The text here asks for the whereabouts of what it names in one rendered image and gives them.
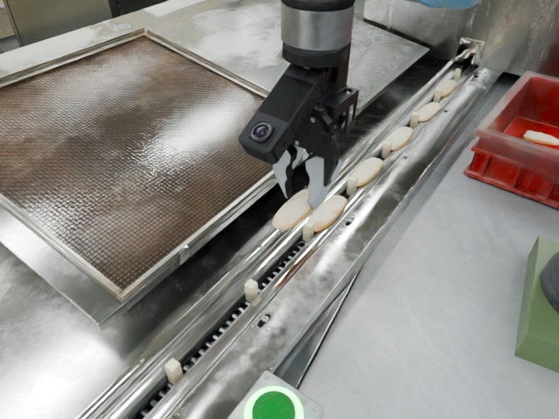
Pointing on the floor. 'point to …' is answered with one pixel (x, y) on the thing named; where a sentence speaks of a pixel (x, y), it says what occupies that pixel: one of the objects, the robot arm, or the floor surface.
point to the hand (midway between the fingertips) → (298, 198)
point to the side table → (441, 308)
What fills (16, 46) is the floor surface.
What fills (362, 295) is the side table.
